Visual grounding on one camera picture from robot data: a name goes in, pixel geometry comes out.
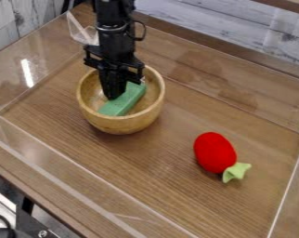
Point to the black table leg bracket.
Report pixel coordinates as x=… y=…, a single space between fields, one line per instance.
x=43 y=226

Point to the light wooden bowl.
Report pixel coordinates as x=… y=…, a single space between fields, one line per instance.
x=142 y=115

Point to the red plush strawberry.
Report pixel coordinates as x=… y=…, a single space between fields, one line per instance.
x=217 y=156

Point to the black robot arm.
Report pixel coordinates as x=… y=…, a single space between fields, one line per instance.
x=114 y=13

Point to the clear acrylic tray wall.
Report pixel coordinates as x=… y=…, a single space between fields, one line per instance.
x=93 y=206

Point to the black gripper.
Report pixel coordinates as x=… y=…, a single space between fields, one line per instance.
x=113 y=57

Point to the green rectangular block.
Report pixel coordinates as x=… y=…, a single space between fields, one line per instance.
x=119 y=106

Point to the clear acrylic corner bracket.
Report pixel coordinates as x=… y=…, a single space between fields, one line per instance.
x=85 y=35

